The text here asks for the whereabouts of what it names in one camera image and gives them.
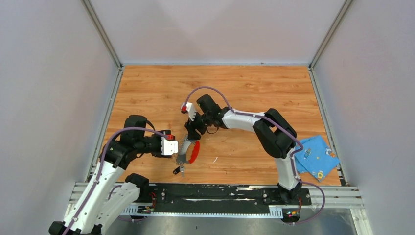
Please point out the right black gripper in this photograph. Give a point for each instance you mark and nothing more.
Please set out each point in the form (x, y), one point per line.
(193, 134)

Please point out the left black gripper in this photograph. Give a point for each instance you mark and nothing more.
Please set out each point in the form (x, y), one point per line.
(158, 153)

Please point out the red handled metal key holder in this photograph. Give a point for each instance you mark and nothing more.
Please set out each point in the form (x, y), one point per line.
(188, 152)

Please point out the black tag key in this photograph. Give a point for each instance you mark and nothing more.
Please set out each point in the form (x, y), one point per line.
(179, 170)

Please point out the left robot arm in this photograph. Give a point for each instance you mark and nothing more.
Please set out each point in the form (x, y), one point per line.
(97, 209)

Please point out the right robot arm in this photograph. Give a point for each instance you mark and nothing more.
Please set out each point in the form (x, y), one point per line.
(276, 135)

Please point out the blue cloth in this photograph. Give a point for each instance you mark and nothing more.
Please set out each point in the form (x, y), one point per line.
(316, 158)

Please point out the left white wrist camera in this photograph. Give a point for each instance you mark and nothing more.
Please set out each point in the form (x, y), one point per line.
(169, 146)

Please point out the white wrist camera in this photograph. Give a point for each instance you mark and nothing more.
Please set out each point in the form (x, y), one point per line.
(169, 146)
(189, 109)

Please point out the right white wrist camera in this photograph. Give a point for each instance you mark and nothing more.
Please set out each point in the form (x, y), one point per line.
(189, 109)

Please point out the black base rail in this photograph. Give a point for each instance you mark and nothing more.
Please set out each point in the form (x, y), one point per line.
(222, 201)

